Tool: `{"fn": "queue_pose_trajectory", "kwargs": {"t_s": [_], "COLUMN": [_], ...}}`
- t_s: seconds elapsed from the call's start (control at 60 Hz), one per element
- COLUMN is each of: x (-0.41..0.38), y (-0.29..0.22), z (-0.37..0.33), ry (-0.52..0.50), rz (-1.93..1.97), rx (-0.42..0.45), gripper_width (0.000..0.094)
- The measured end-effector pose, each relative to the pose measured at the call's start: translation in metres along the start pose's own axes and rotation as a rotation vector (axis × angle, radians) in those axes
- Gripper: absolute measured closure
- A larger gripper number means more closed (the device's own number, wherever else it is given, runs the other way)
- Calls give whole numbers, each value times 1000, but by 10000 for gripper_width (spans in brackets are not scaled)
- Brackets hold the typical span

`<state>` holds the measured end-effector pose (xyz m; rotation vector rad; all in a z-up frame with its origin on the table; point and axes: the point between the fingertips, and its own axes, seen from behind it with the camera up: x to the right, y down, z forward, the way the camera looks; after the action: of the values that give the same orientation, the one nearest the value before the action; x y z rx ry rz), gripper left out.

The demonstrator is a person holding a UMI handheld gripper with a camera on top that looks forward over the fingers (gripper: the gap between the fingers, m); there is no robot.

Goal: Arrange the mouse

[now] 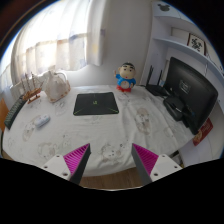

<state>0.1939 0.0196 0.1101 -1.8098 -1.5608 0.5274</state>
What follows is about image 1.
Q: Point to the black wifi router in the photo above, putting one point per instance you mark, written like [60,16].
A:
[156,90]

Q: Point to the framed calligraphy picture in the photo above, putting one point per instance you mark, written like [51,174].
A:
[196,43]

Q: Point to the cartoon boy figurine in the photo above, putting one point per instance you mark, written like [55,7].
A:
[125,77]

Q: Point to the wooden model ship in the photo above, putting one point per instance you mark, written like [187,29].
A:
[31,91]

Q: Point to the black computer monitor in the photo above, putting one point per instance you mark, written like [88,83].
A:
[193,89]

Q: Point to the white patterned tablecloth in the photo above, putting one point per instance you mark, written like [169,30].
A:
[142,120]

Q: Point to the white computer mouse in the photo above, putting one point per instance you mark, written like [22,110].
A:
[42,120]

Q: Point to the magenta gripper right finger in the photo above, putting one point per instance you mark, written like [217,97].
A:
[150,166]

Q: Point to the red box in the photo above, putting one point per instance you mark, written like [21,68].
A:
[203,132]

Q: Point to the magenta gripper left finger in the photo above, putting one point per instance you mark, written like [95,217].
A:
[70,166]

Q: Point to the white sheer curtain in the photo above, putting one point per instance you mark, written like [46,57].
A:
[67,35]

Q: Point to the black monitor base box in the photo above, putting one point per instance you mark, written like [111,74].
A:
[177,109]

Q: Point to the black mouse pad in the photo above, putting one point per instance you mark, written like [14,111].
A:
[95,104]

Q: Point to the white wall shelf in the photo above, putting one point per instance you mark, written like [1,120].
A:
[169,36]

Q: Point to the dark keyboard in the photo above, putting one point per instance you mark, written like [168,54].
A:
[12,114]

